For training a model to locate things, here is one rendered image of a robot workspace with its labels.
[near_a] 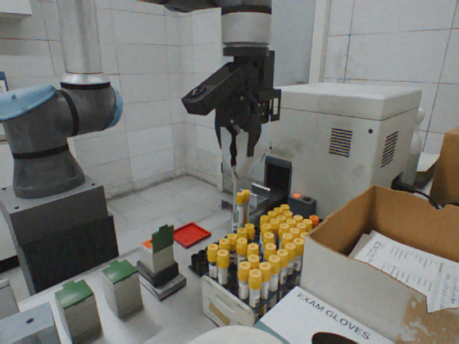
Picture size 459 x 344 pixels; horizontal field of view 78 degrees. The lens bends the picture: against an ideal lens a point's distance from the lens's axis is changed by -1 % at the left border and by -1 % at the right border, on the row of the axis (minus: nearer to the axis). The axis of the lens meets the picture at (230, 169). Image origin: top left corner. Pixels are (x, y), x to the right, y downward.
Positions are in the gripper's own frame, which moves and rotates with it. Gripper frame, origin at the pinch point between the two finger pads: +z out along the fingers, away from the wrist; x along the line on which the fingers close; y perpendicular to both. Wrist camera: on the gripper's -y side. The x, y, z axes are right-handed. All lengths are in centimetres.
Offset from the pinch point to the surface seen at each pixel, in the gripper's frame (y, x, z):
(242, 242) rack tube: -7.8, -8.8, 6.1
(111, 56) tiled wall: 84, 229, -22
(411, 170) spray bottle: 60, -15, 12
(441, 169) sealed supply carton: 62, -21, 10
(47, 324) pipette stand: -31.4, -2.7, 7.9
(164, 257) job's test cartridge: -13.3, 3.2, 12.1
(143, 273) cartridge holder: -15.9, 6.2, 15.6
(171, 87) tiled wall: 144, 228, 7
